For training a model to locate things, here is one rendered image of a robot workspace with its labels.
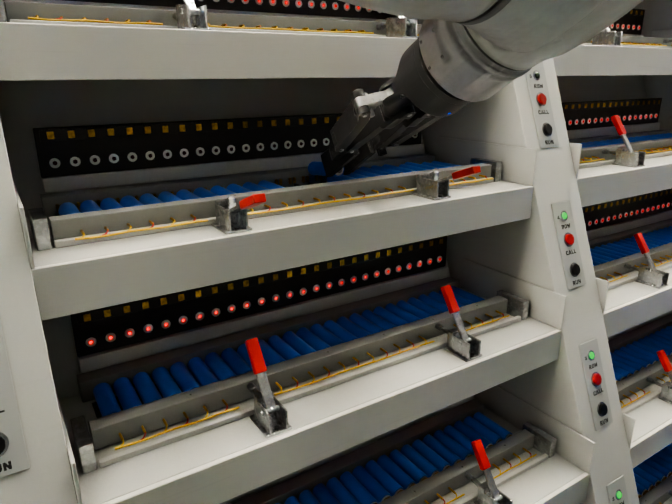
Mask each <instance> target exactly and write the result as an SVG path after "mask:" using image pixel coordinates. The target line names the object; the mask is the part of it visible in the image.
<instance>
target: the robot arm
mask: <svg viewBox="0 0 672 504"><path fill-rule="evenodd" d="M339 1H342V2H345V3H348V4H352V5H355V6H359V7H363V8H366V9H370V10H374V11H378V12H383V13H387V14H392V15H398V16H403V17H409V18H415V19H425V20H424V22H423V24H422V26H421V30H420V33H419V37H418V38H417V39H416V40H415V41H414V42H413V43H412V44H411V45H410V46H409V47H408V49H407V50H406V51H405V52H404V53H403V55H402V57H401V59H400V62H399V66H398V70H397V73H396V76H395V77H394V78H392V79H390V80H389V81H387V82H385V83H384V84H383V85H382V86H381V87H380V90H379V92H376V93H372V94H368V93H364V90H363V89H356V90H354V91H353V92H352V99H351V102H350V104H349V105H348V106H347V108H346V109H345V111H344V112H343V113H342V115H341V116H340V118H339V119H338V121H337V122H336V123H335V125H334V126H333V128H332V129H331V131H330V133H331V136H332V140H333V144H332V145H331V146H330V147H329V148H328V149H327V150H326V151H325V152H324V153H322V154H321V160H322V163H323V166H324V170H325V173H326V176H327V177H332V176H333V175H335V174H336V173H337V172H338V171H340V170H341V169H342V168H343V167H344V173H343V175H349V174H350V173H351V172H353V171H354V170H355V169H356V168H358V167H359V166H360V165H361V164H363V163H364V162H365V161H366V160H367V159H369V158H370V157H371V156H372V155H374V154H375V153H376V150H377V154H378V156H383V155H386V154H387V151H386V147H387V146H388V145H389V144H390V143H391V146H392V147H397V146H399V145H400V144H401V143H403V142H405V141H406V140H408V139H409V138H411V137H412V136H414V135H416V134H417V133H419V132H420V131H422V130H423V129H425V128H426V127H428V126H430V125H431V124H433V123H434V122H436V121H437V120H439V119H441V118H442V117H447V116H451V115H453V114H455V113H456V112H458V111H459V110H460V109H462V108H463V107H464V106H466V105H467V104H468V103H470V102H478V101H483V100H486V99H488V98H490V97H491V96H493V95H494V94H496V93H497V92H498V91H500V90H501V89H503V88H504V87H505V86H507V85H508V84H509V83H511V82H512V81H514V80H515V79H516V78H518V77H521V76H523V75H524V74H526V73H527V72H528V71H530V70H531V69H532V67H534V66H535V65H537V64H539V63H540V62H543V61H545V60H547V59H551V58H554V57H557V56H560V55H563V54H565V53H567V52H569V51H570V50H572V49H574V48H576V47H577V46H579V45H581V44H583V43H584V42H586V41H588V40H589V39H591V38H592V37H594V36H595V35H597V34H598V33H600V32H601V31H603V30H604V29H606V28H607V27H609V26H610V25H612V24H613V23H614V22H616V21H617V20H619V19H620V18H621V17H623V16H624V15H625V14H627V13H628V12H629V11H631V10H632V9H633V8H634V7H636V6H637V5H638V4H640V3H641V2H642V1H643V0H339ZM400 134H401V135H400ZM399 135H400V136H399Z"/></svg>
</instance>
